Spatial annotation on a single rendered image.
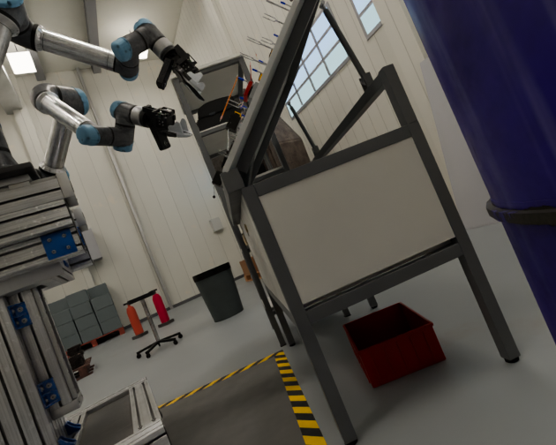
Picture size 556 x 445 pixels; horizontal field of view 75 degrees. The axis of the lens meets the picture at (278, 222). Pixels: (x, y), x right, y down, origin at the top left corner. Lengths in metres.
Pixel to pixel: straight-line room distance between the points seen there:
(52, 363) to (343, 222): 1.17
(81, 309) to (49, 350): 7.36
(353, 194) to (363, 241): 0.14
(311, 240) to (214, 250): 9.33
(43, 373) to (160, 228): 8.73
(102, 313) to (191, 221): 3.33
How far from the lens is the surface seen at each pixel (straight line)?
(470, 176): 3.93
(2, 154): 1.52
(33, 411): 1.61
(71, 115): 1.63
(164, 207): 10.35
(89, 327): 8.99
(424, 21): 0.35
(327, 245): 1.08
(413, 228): 1.18
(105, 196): 10.36
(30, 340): 1.64
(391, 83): 1.27
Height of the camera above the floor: 0.62
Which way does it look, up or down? 2 degrees up
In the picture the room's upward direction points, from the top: 22 degrees counter-clockwise
